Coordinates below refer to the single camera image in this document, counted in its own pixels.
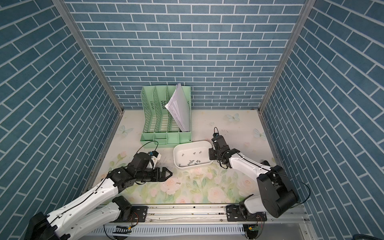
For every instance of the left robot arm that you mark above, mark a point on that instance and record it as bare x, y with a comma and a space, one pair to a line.
100, 205

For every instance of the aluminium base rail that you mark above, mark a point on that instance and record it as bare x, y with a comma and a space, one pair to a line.
211, 214

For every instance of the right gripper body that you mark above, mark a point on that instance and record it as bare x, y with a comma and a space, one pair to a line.
214, 154

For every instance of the white plastic storage box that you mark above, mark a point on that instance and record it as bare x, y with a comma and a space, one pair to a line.
192, 155

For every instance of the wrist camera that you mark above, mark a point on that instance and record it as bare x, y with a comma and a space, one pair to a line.
155, 157
215, 135

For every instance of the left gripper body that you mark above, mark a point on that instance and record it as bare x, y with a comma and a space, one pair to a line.
153, 175

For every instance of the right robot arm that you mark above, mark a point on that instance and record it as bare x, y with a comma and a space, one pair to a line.
277, 194

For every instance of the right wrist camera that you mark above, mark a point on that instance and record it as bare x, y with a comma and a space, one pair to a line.
215, 135

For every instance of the green plastic file organizer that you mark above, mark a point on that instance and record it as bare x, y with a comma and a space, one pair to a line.
160, 129

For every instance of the white paper stack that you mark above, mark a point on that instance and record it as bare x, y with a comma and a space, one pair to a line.
179, 108

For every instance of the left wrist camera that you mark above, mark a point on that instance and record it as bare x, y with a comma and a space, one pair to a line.
155, 157

